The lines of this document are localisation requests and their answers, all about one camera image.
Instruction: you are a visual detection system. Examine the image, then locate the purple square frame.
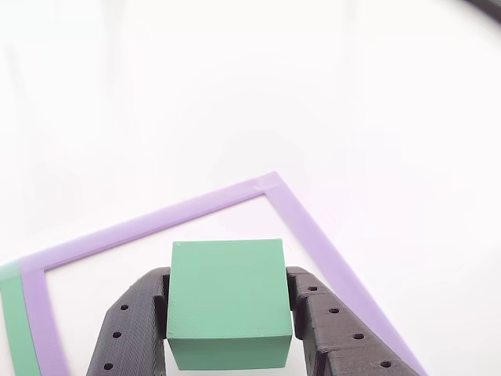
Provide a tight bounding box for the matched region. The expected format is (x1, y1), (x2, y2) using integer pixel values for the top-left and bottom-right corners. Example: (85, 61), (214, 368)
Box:
(21, 171), (431, 376)

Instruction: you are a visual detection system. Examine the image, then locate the green cube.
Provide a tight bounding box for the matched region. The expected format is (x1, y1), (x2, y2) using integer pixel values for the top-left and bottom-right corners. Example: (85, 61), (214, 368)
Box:
(166, 237), (293, 371)

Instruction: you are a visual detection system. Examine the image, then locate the green square frame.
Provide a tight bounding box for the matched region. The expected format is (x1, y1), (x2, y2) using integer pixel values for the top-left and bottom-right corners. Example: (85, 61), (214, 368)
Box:
(0, 260), (42, 376)

